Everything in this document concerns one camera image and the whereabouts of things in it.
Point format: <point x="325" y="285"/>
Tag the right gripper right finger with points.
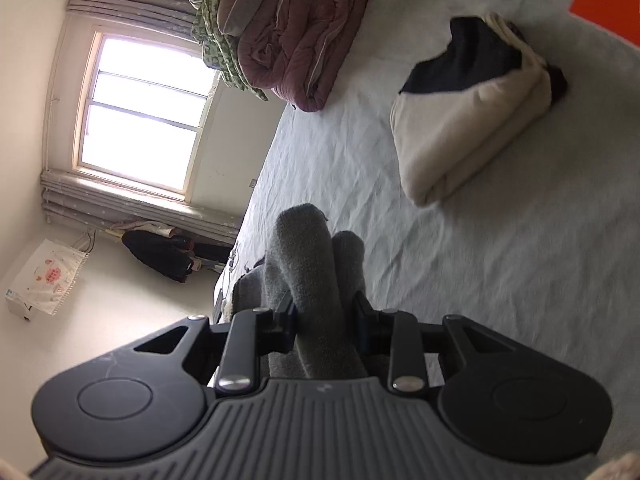
<point x="389" y="344"/>

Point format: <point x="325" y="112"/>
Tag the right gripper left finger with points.
<point x="251" y="335"/>

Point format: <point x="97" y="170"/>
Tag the grey knitted cat sweater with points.
<point x="321" y="272"/>

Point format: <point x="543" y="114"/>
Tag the dark hanging clothes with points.
<point x="174" y="257"/>

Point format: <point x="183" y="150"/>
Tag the grey bed sheet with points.
<point x="542" y="245"/>

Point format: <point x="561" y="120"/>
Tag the beige folded garment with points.
<point x="443" y="139"/>

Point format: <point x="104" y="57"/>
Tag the grey curtain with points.
<point x="129" y="204"/>

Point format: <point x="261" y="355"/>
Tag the bright window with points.
<point x="142" y="111"/>

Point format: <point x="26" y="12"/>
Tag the green patterned cloth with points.
<point x="220" y="51"/>

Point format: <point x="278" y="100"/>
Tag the black folded garment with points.
<point x="480" y="50"/>

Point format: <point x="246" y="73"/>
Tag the pink folded quilt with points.
<point x="295" y="48"/>

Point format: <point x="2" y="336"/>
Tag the covered wall air conditioner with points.
<point x="45" y="280"/>

